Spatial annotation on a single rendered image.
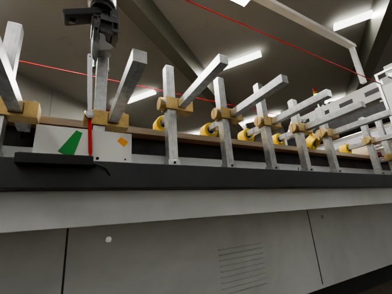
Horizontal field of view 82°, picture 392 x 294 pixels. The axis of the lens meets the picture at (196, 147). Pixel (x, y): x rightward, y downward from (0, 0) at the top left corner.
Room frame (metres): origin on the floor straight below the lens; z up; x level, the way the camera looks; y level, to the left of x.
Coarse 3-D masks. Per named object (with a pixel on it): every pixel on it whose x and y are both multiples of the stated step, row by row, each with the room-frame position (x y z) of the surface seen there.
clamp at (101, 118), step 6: (84, 114) 0.63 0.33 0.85; (96, 114) 0.64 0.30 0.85; (102, 114) 0.65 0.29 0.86; (126, 114) 0.69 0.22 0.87; (84, 120) 0.63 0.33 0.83; (96, 120) 0.64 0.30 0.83; (102, 120) 0.65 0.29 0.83; (120, 120) 0.68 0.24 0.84; (126, 120) 0.69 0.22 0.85; (84, 126) 0.65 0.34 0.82; (108, 126) 0.66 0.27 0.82; (114, 126) 0.67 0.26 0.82; (120, 126) 0.68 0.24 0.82; (126, 126) 0.69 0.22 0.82
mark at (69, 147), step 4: (76, 132) 0.62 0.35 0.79; (80, 132) 0.62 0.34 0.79; (72, 136) 0.61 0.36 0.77; (76, 136) 0.62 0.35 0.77; (80, 136) 0.62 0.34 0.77; (68, 140) 0.61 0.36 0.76; (72, 140) 0.61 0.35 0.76; (76, 140) 0.62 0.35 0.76; (64, 144) 0.60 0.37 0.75; (68, 144) 0.61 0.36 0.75; (72, 144) 0.61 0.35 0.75; (76, 144) 0.62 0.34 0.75; (60, 148) 0.60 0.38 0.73; (64, 148) 0.60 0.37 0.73; (68, 148) 0.61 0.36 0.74; (72, 148) 0.61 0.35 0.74; (60, 152) 0.60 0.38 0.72; (64, 152) 0.60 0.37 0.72; (68, 152) 0.61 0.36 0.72; (72, 152) 0.61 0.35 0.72
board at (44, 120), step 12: (48, 120) 0.72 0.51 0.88; (60, 120) 0.74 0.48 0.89; (72, 120) 0.76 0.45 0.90; (120, 132) 0.85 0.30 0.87; (132, 132) 0.86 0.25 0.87; (144, 132) 0.89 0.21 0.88; (156, 132) 0.92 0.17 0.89; (180, 132) 0.97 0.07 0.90; (204, 144) 1.09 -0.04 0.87; (216, 144) 1.11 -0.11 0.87; (240, 144) 1.14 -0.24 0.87; (252, 144) 1.18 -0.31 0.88; (276, 144) 1.28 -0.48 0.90; (324, 156) 1.59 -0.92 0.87; (348, 156) 1.66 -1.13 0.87; (360, 156) 1.73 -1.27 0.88
